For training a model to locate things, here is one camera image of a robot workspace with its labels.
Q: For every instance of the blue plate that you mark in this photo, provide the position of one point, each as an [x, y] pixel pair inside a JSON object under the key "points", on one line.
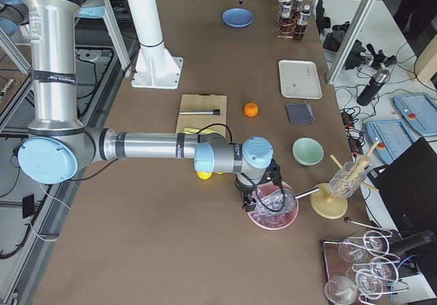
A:
{"points": [[237, 17]]}

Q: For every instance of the orange mandarin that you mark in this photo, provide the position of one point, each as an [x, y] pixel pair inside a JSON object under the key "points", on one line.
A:
{"points": [[251, 109]]}

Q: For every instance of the metal ice scoop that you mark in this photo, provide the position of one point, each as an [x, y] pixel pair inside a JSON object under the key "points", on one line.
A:
{"points": [[300, 193]]}

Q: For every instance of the pink bowl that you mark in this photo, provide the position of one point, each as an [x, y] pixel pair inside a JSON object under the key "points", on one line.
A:
{"points": [[270, 187]]}

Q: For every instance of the green bowl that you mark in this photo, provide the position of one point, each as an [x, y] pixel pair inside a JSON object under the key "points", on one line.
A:
{"points": [[307, 151]]}

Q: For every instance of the tea bottle back left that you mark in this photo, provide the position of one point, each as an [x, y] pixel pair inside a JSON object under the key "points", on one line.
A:
{"points": [[285, 16]]}

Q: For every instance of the tea bottle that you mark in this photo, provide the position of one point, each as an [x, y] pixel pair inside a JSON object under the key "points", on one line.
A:
{"points": [[301, 23], [285, 16], [297, 8]]}

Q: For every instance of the tea bottle back right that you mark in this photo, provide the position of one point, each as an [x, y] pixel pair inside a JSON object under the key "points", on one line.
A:
{"points": [[297, 8]]}

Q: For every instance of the grey folded cloth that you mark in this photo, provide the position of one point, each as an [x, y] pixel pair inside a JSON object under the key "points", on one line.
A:
{"points": [[300, 113]]}

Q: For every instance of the yellow lemon outer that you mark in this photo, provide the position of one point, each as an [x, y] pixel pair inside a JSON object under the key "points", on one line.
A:
{"points": [[204, 175]]}

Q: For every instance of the tea bottle front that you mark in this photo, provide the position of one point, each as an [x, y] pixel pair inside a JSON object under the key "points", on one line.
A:
{"points": [[301, 23]]}

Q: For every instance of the glass mug on stand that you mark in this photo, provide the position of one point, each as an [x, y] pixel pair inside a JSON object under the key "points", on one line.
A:
{"points": [[347, 180]]}

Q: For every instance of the steel muddler black tip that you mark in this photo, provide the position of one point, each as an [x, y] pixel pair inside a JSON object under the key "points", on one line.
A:
{"points": [[215, 111]]}

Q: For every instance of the yellow plastic knife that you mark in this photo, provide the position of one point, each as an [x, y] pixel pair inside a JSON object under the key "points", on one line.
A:
{"points": [[190, 130]]}

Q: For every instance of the cream rabbit tray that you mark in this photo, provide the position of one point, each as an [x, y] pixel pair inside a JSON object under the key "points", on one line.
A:
{"points": [[299, 79]]}

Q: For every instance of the wooden cutting board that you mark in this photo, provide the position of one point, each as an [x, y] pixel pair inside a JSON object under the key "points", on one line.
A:
{"points": [[202, 103]]}

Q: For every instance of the black thermos bottle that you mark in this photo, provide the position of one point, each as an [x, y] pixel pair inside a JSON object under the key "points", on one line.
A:
{"points": [[373, 87]]}

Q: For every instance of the blue teach pendant near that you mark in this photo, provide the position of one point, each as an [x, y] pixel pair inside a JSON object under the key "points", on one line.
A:
{"points": [[394, 138]]}

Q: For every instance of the blue teach pendant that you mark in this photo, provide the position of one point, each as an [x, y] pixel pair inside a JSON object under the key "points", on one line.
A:
{"points": [[394, 138], [419, 110]]}

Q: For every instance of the wine glasses on rack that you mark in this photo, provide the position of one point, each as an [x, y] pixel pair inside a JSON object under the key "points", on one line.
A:
{"points": [[361, 269]]}

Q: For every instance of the black monitor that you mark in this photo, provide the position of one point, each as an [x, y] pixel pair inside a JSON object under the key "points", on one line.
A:
{"points": [[408, 187]]}

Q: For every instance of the blue teach pendant far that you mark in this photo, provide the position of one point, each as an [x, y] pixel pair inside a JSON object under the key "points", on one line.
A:
{"points": [[419, 110]]}

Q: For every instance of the copper wire bottle rack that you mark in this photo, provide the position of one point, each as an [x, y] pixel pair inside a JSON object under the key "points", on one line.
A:
{"points": [[294, 26]]}

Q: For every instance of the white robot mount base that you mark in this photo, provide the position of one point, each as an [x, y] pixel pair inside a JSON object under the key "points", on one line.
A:
{"points": [[155, 68]]}

